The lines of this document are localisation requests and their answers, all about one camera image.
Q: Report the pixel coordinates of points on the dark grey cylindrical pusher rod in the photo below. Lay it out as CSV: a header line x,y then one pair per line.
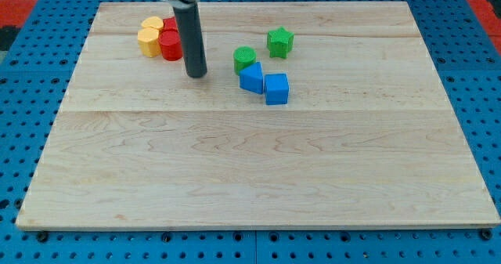
x,y
192,43

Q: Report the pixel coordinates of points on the blue triangle block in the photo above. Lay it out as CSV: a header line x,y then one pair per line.
x,y
252,78

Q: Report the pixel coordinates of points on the blue cube block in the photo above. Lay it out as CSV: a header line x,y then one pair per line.
x,y
276,88

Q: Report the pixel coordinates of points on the red block behind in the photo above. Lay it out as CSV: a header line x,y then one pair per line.
x,y
170,24

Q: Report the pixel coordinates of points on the red cylinder block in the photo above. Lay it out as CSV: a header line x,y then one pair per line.
x,y
170,45

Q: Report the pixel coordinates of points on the yellow block behind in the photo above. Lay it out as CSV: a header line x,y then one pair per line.
x,y
154,22

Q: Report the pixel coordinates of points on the yellow hexagon block front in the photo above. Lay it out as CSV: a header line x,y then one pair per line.
x,y
148,41

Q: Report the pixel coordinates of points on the green cylinder block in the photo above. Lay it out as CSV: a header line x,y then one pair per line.
x,y
243,57

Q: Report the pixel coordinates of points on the green star block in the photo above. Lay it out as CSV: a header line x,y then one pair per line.
x,y
280,42

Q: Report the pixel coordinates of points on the light wooden board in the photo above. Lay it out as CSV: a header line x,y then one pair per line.
x,y
367,141

